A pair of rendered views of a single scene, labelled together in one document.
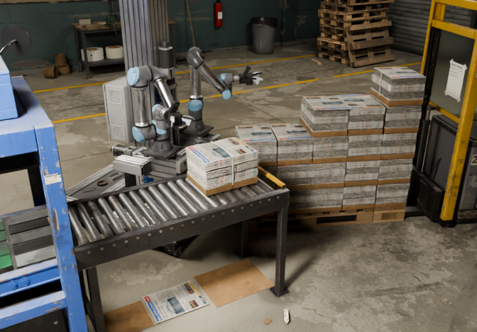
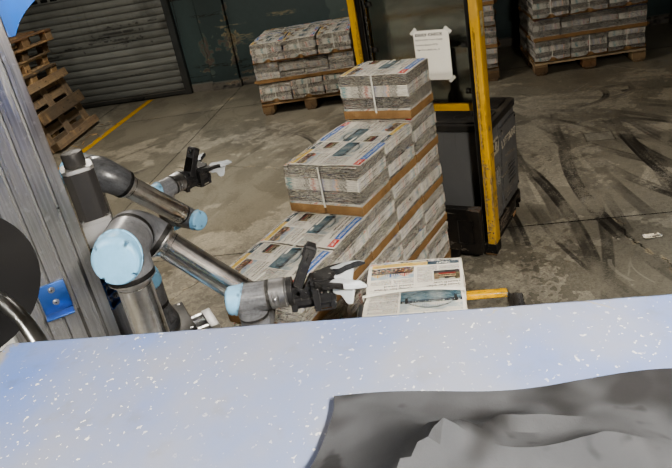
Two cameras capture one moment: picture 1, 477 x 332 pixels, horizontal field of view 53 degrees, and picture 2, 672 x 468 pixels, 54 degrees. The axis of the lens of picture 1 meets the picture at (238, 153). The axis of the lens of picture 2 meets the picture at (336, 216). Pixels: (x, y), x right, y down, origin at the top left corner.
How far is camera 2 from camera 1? 2.35 m
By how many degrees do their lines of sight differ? 44
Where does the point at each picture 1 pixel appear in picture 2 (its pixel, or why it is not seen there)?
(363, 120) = (397, 155)
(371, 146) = (411, 190)
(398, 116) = (421, 129)
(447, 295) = not seen: hidden behind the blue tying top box
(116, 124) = not seen: hidden behind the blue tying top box
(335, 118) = (375, 167)
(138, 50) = (19, 201)
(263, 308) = not seen: outside the picture
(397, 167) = (435, 204)
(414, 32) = (92, 76)
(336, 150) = (387, 219)
